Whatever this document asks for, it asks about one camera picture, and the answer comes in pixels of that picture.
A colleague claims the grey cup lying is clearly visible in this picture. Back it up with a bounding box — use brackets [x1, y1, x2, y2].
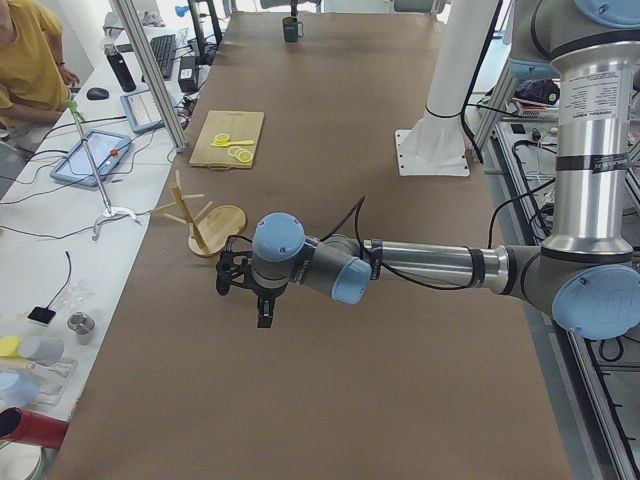
[18, 336, 64, 366]

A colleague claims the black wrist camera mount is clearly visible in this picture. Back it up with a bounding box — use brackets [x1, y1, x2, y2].
[216, 235, 254, 296]

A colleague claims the wooden cup storage rack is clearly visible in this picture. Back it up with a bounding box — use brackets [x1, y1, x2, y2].
[151, 170, 247, 257]

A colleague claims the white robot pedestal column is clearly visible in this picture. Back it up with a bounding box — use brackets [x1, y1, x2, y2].
[395, 0, 502, 177]

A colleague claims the black computer mouse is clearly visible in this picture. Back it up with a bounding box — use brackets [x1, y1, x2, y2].
[86, 87, 110, 101]

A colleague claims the black keyboard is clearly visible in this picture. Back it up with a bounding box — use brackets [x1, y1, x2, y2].
[149, 34, 177, 80]

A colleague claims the small steel cup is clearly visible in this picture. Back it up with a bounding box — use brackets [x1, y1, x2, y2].
[67, 311, 95, 345]

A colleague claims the black water bottle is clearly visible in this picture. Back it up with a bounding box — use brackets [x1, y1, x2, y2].
[103, 43, 136, 93]

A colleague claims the blue teach pendant far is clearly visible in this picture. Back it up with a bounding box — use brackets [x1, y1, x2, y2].
[120, 89, 164, 134]

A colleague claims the aluminium frame post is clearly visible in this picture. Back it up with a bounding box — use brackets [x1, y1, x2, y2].
[113, 0, 187, 153]

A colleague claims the blue teach pendant near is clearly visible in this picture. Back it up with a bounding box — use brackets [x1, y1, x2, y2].
[49, 129, 135, 189]

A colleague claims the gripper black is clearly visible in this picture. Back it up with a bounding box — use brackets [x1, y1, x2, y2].
[252, 281, 287, 329]

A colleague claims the black square pad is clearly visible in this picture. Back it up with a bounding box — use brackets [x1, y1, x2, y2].
[27, 306, 56, 325]

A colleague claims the blue teach pendant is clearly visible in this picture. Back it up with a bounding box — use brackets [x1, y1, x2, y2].
[120, 89, 164, 134]
[49, 129, 135, 189]

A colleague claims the red thermos bottle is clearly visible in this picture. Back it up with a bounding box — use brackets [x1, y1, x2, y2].
[1, 407, 69, 450]

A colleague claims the dark teal mug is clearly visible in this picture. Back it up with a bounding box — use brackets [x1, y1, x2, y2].
[282, 16, 304, 43]

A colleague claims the light blue cup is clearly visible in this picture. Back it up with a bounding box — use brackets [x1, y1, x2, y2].
[1, 369, 40, 407]

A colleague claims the yellow cup lying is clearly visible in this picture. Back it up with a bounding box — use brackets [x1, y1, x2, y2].
[0, 335, 23, 358]

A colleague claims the metal reacher grabber tool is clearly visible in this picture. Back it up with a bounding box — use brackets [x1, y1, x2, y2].
[66, 98, 143, 242]

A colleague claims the black power adapter box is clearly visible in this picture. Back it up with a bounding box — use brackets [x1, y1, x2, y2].
[178, 55, 199, 93]

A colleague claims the wooden cutting board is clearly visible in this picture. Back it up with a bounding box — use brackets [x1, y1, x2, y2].
[189, 110, 265, 170]

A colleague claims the person in yellow shirt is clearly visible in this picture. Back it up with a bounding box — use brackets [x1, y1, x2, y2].
[1, 1, 79, 152]

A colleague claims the yellow plastic knife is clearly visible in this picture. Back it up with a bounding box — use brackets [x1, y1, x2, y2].
[210, 140, 255, 148]

